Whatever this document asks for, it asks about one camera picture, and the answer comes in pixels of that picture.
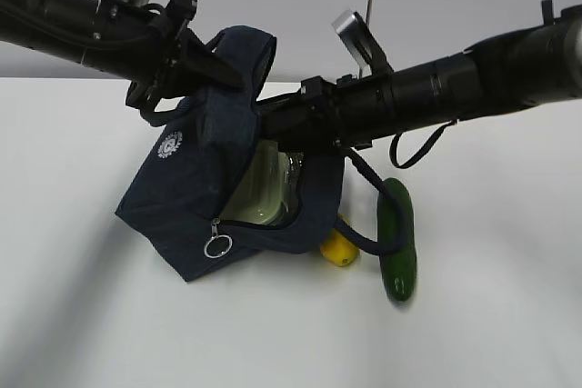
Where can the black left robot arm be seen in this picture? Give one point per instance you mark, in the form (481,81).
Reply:
(61,28)

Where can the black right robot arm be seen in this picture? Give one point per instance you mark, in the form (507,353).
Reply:
(503,74)

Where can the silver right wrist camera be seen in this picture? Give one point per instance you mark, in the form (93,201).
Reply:
(357,38)

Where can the green lidded glass container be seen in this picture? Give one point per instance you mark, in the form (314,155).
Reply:
(266,194)

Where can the dark blue lunch bag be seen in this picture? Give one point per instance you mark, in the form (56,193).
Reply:
(207,144)

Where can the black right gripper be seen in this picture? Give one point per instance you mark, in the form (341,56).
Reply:
(310,119)

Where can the green cucumber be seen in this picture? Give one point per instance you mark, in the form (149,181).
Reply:
(396,232)

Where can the yellow lemon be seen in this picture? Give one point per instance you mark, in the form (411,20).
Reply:
(338,250)

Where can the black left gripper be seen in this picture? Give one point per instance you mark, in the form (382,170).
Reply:
(152,47)

